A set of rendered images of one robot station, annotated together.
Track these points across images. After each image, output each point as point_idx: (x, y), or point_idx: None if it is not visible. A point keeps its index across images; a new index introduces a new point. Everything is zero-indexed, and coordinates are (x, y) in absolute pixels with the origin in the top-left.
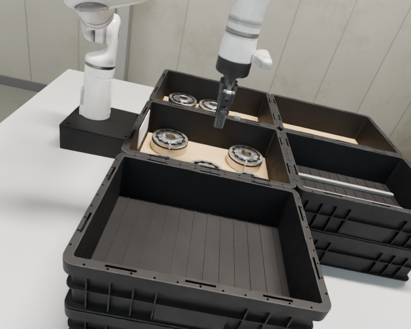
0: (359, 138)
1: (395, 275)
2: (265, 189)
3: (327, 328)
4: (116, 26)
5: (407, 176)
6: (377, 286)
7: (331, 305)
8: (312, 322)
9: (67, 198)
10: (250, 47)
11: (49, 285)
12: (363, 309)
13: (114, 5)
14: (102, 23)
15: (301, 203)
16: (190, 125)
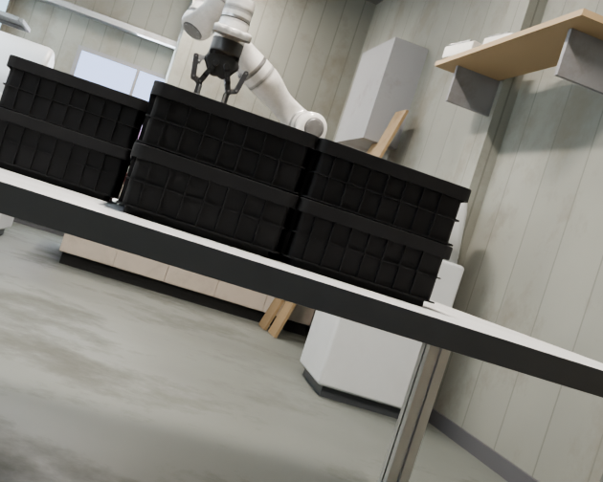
0: (436, 226)
1: (120, 195)
2: None
3: (31, 179)
4: (303, 117)
5: (274, 137)
6: (101, 204)
7: (15, 55)
8: (11, 84)
9: None
10: (222, 22)
11: None
12: (59, 189)
13: (196, 24)
14: (246, 78)
15: (127, 94)
16: None
